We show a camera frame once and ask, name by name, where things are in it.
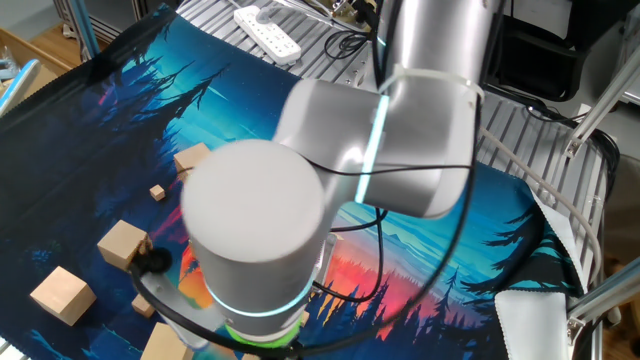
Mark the colourful forest print cloth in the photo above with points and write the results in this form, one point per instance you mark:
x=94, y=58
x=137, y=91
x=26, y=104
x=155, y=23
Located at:
x=450, y=250

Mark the white power strip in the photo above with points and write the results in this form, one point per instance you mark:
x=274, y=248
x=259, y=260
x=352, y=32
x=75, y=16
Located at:
x=267, y=35

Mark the black case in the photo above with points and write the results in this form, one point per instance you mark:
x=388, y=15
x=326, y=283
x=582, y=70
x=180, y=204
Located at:
x=540, y=65

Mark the wooden crate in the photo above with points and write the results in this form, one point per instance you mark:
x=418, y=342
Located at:
x=45, y=65

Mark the light blue object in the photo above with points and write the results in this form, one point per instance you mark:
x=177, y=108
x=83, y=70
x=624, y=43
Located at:
x=20, y=85

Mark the aluminium frame rail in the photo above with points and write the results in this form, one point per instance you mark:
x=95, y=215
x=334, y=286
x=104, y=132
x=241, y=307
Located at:
x=107, y=25

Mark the blue post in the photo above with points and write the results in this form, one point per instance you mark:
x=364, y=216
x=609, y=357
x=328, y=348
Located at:
x=85, y=30

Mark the aluminium frame strut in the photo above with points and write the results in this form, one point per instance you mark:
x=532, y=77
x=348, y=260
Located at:
x=600, y=111
x=610, y=295

